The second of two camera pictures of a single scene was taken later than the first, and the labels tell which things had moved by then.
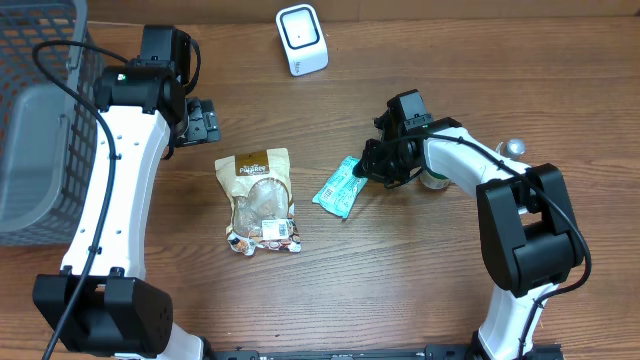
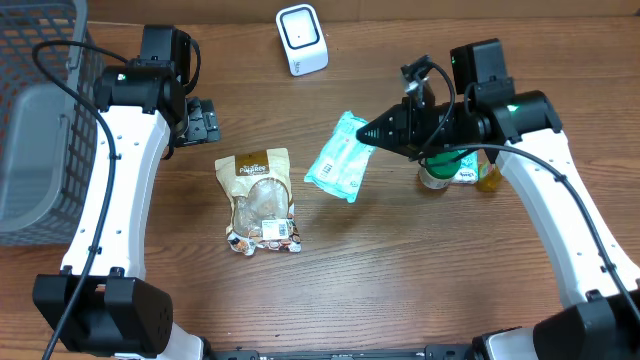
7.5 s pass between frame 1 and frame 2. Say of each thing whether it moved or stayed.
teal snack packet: moved
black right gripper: moved
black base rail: stayed
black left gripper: stayed
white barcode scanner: stayed
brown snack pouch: stayed
